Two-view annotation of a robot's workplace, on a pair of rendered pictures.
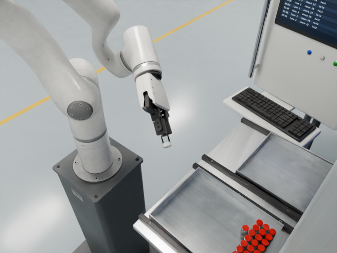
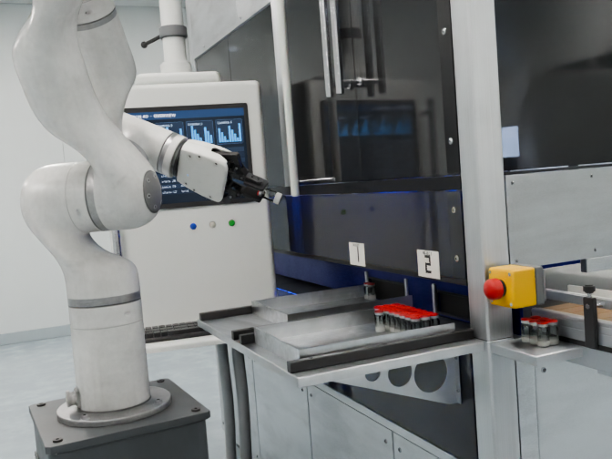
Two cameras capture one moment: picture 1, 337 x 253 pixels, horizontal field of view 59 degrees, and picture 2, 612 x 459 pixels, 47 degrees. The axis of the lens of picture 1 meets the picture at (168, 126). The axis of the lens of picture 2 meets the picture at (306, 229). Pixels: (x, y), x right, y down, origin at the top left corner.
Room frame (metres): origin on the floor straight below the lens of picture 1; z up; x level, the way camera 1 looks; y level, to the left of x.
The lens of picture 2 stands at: (-0.08, 1.21, 1.22)
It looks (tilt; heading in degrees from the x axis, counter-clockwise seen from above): 4 degrees down; 295
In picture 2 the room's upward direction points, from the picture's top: 4 degrees counter-clockwise
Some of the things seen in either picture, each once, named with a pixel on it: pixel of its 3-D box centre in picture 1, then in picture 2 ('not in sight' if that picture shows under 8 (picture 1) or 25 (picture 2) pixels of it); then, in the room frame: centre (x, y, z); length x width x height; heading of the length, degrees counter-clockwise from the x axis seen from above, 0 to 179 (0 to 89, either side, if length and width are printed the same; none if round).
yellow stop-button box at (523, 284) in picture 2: not in sight; (515, 285); (0.13, -0.15, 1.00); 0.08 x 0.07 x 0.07; 48
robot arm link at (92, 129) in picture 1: (82, 97); (80, 232); (0.77, 0.29, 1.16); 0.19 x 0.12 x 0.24; 14
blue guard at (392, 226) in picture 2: not in sight; (287, 223); (0.96, -0.86, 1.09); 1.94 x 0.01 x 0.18; 138
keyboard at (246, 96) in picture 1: (272, 111); (198, 328); (1.10, -0.51, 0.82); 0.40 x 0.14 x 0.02; 40
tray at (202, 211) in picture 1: (214, 222); (351, 332); (0.47, -0.15, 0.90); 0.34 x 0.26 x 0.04; 48
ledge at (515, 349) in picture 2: not in sight; (541, 348); (0.09, -0.17, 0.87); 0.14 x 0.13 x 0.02; 48
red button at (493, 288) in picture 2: not in sight; (495, 289); (0.16, -0.12, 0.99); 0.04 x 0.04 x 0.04; 48
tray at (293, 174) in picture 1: (294, 176); (330, 304); (0.65, -0.46, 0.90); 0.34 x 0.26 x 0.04; 48
